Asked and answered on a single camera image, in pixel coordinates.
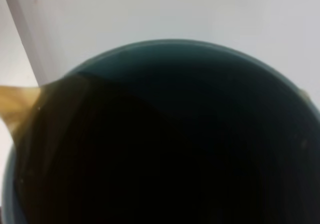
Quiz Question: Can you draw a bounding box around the teal green cup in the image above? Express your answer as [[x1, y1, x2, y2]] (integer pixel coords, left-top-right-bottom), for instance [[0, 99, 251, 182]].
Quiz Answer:
[[0, 40, 320, 224]]

